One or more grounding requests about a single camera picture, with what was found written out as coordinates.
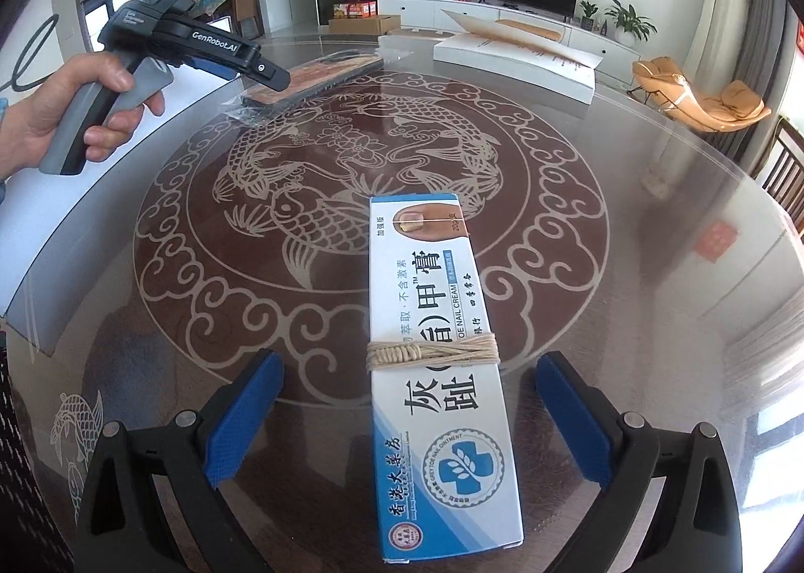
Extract orange lounge chair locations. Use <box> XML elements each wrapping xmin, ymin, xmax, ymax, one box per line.
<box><xmin>631</xmin><ymin>56</ymin><xmax>771</xmax><ymax>134</ymax></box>

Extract small dark potted plant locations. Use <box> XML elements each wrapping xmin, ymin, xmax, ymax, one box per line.
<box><xmin>580</xmin><ymin>1</ymin><xmax>599</xmax><ymax>32</ymax></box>

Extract person's left hand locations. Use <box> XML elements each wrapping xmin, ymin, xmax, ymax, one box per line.
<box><xmin>0</xmin><ymin>52</ymin><xmax>168</xmax><ymax>183</ymax></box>

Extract phone case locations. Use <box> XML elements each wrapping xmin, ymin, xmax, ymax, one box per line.
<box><xmin>221</xmin><ymin>49</ymin><xmax>384</xmax><ymax>127</ymax></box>

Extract blue white nail cream box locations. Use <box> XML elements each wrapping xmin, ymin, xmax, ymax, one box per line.
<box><xmin>367</xmin><ymin>193</ymin><xmax>523</xmax><ymax>565</ymax></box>

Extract brown cardboard box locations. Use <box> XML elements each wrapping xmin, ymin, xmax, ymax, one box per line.
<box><xmin>329</xmin><ymin>16</ymin><xmax>400</xmax><ymax>37</ymax></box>

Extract potted green plant right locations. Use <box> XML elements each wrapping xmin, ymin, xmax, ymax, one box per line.
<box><xmin>605</xmin><ymin>0</ymin><xmax>658</xmax><ymax>41</ymax></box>

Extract white tv cabinet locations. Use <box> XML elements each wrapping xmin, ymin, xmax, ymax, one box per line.
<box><xmin>377</xmin><ymin>0</ymin><xmax>643</xmax><ymax>73</ymax></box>

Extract wooden dining chair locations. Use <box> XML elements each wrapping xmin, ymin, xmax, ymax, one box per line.
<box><xmin>752</xmin><ymin>116</ymin><xmax>804</xmax><ymax>237</ymax></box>

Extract cream curtain bundle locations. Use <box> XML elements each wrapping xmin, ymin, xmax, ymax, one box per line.
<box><xmin>683</xmin><ymin>0</ymin><xmax>751</xmax><ymax>94</ymax></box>

